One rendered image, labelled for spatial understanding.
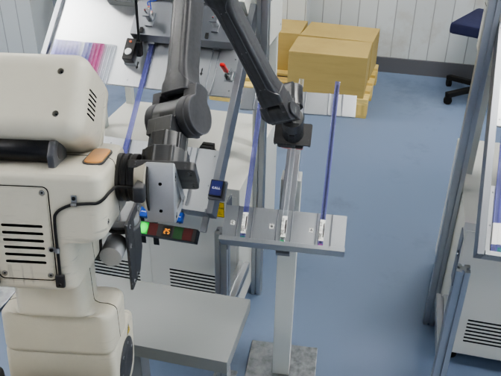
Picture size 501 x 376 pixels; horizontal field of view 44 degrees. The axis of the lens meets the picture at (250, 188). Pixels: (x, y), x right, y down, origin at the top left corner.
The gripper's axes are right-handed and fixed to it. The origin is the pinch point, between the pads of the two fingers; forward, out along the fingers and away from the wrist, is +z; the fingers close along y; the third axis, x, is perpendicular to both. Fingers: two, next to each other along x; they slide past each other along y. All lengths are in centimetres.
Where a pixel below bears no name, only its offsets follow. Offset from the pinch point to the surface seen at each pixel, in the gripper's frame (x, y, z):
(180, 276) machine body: 31, 42, 70
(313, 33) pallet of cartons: -176, 9, 227
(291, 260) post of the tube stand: 27.7, -2.0, 29.0
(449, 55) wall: -194, -96, 275
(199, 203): 17.1, 26.6, 10.2
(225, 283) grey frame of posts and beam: 37, 18, 29
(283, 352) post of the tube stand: 55, -2, 59
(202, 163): 4.7, 27.6, 10.0
